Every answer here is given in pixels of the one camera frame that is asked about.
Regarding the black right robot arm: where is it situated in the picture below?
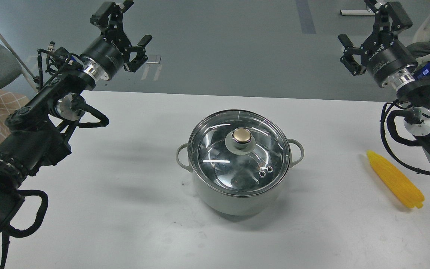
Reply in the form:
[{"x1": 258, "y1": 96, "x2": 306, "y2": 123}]
[{"x1": 338, "y1": 0, "x2": 430, "y2": 175}]

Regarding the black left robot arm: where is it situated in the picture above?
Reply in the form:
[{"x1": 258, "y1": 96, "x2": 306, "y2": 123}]
[{"x1": 0, "y1": 0, "x2": 152, "y2": 269}]

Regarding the pale green steel pot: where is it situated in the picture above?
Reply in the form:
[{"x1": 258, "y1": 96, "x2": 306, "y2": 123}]
[{"x1": 175, "y1": 142, "x2": 291, "y2": 216}]

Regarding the yellow corn cob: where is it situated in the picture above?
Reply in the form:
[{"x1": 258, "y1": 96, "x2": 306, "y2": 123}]
[{"x1": 366, "y1": 150, "x2": 425, "y2": 209}]

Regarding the white desk foot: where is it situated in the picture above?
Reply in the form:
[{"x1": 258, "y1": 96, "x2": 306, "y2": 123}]
[{"x1": 339, "y1": 8, "x2": 376, "y2": 16}]

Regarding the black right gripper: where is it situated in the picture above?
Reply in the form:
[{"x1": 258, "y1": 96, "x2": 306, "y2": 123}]
[{"x1": 338, "y1": 0, "x2": 418, "y2": 87}]

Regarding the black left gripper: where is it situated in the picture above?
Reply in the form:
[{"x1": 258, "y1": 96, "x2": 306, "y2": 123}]
[{"x1": 80, "y1": 0, "x2": 153, "y2": 81}]

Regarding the glass pot lid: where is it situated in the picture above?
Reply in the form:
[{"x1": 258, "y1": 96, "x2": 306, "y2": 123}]
[{"x1": 187, "y1": 109, "x2": 304, "y2": 196}]

